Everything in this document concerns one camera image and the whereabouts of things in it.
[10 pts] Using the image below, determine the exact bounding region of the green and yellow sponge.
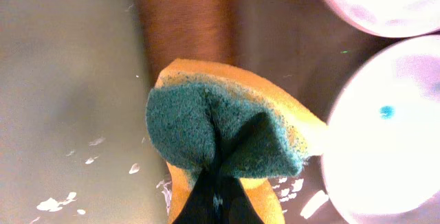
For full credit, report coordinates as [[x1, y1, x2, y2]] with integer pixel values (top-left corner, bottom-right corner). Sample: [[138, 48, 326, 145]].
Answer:
[[146, 59, 328, 223]]

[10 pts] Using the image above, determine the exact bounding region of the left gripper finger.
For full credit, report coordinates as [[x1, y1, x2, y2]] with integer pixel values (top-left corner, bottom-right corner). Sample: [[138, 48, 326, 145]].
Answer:
[[171, 168, 263, 224]]

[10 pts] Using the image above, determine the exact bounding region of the large dark serving tray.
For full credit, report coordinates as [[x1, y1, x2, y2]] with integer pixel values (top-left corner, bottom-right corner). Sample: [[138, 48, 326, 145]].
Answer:
[[234, 0, 439, 223]]

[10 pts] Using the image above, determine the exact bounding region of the white plate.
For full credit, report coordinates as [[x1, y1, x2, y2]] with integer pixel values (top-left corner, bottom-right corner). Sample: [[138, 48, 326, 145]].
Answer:
[[324, 0, 439, 38], [321, 35, 439, 223]]

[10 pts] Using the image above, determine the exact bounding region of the small green water tray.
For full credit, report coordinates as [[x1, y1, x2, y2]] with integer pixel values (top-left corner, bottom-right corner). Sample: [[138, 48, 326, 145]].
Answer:
[[1, 0, 168, 223]]

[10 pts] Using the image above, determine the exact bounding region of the white plate top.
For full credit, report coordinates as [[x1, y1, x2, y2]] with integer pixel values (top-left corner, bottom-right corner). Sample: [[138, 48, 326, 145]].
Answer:
[[324, 0, 439, 38]]

